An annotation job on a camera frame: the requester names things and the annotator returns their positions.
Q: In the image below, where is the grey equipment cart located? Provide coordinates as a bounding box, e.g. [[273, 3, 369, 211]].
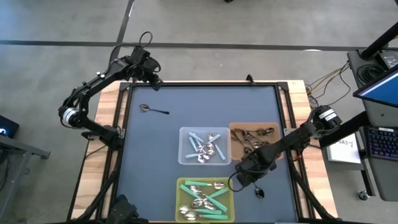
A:
[[346, 49, 398, 202]]

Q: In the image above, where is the black power adapter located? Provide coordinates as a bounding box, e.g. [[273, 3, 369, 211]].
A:
[[377, 52, 398, 70]]

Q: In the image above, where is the yellow plastic bin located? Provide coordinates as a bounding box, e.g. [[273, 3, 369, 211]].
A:
[[175, 177, 236, 224]]

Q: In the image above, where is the blue-grey table mat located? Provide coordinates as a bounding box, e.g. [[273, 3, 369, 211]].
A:
[[115, 84, 299, 223]]

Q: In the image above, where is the thin black cable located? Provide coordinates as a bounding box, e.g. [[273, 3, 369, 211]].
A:
[[307, 63, 353, 108]]

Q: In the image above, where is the computer monitor blue screen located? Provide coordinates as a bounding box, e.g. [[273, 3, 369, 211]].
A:
[[353, 67, 398, 109]]

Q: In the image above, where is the coiled black cable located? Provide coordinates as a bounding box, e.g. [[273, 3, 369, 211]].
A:
[[356, 63, 382, 84]]

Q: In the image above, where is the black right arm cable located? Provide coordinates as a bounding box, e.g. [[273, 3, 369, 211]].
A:
[[228, 172, 249, 193]]

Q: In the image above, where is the light blue-handled silver spoon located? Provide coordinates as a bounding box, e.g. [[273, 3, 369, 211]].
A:
[[188, 132, 215, 155], [188, 136, 206, 164], [207, 133, 227, 162], [198, 133, 222, 153], [185, 151, 212, 159]]

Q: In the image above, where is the dark bulky object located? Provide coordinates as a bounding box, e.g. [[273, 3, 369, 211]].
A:
[[107, 194, 141, 224]]

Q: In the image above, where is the black metal beam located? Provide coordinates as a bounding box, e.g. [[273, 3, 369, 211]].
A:
[[318, 111, 371, 149]]

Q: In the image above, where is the black round pole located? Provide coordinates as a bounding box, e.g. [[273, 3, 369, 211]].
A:
[[360, 23, 398, 59]]

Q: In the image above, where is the teal-handled silver spoon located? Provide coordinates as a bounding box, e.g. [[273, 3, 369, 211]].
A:
[[184, 211, 229, 221], [178, 205, 223, 215], [178, 184, 215, 211], [184, 180, 226, 190], [190, 185, 228, 212], [191, 187, 230, 208]]

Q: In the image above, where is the clear plastic bin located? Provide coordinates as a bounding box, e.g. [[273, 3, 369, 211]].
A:
[[177, 126, 233, 166]]

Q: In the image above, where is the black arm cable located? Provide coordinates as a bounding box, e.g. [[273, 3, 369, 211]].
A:
[[108, 30, 154, 68], [228, 172, 249, 193]]

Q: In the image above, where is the grey metal bench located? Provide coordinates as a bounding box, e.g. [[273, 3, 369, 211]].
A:
[[0, 133, 52, 224]]

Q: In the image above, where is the blue backlit keyboard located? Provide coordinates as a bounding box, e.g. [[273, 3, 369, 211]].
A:
[[368, 127, 398, 162]]

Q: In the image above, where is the black device blue light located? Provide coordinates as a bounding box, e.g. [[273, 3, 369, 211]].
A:
[[0, 114, 20, 139]]

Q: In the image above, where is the black metal table frame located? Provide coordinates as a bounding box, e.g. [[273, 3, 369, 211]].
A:
[[67, 74, 338, 224]]

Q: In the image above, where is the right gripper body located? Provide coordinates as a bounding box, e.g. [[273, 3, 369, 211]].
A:
[[235, 148, 278, 189]]

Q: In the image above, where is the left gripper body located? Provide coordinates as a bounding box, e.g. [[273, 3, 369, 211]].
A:
[[129, 45, 162, 82]]

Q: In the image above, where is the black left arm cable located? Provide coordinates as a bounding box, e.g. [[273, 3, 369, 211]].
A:
[[108, 30, 154, 68]]

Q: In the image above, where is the yellow cable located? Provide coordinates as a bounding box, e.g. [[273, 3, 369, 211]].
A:
[[306, 65, 351, 94]]

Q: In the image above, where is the orange plastic bin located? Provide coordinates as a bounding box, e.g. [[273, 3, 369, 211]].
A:
[[229, 121, 285, 161]]

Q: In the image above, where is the white paper sheet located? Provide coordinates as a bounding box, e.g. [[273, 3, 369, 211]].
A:
[[326, 133, 362, 165]]

